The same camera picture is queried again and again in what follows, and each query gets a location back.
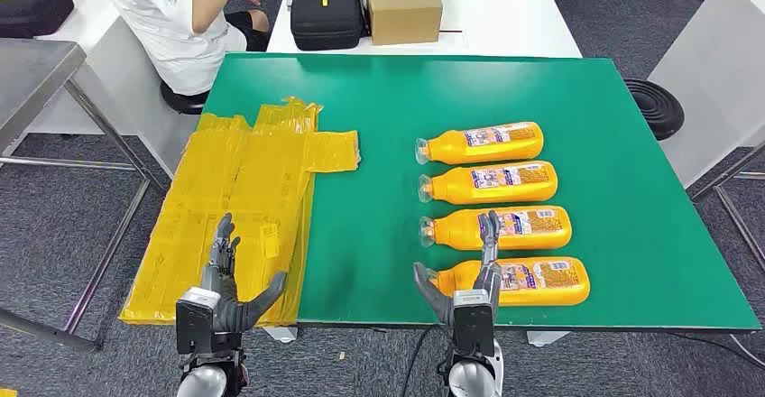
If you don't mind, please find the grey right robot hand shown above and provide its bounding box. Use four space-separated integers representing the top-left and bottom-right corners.
413 209 504 328

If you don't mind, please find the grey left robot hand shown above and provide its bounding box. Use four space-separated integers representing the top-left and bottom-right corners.
199 213 290 354

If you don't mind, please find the orange detergent bottle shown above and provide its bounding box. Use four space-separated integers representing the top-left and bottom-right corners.
417 160 559 206
415 121 545 167
418 205 573 252
427 255 592 309

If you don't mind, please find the white table foot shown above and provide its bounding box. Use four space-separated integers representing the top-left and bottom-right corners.
262 325 299 345
527 329 572 347

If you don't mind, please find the black zippered case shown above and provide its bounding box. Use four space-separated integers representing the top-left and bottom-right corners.
0 0 76 40
290 0 365 52

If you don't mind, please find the person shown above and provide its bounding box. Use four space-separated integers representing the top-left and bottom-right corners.
92 0 272 97

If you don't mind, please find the yellow plastic-wrapped cardboard sheet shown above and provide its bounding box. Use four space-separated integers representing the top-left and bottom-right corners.
118 96 361 328

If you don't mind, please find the white desk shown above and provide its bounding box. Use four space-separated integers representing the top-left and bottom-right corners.
267 0 584 60
0 0 201 180
647 0 765 189

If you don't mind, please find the brown cardboard box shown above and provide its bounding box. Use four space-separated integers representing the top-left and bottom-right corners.
365 0 444 46

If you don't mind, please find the green table board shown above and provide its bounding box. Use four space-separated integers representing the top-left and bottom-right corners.
201 51 762 332

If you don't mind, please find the steel table with legs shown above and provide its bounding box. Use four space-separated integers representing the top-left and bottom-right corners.
0 38 169 354

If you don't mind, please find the black ribbed round stool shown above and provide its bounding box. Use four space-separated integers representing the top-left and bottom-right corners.
623 78 687 142

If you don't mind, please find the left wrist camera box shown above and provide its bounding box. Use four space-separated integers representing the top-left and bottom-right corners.
175 287 221 355

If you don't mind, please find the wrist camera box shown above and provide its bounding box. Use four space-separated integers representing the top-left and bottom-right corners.
175 287 221 355
452 289 497 358

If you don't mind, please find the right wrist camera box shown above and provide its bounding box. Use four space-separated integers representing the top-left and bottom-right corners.
452 289 497 358

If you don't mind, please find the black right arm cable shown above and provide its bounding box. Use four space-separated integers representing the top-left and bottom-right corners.
400 324 447 397

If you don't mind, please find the black floor cable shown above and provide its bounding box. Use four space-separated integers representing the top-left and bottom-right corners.
666 331 765 372

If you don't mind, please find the steel table frame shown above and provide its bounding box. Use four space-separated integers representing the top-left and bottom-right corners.
690 142 765 272

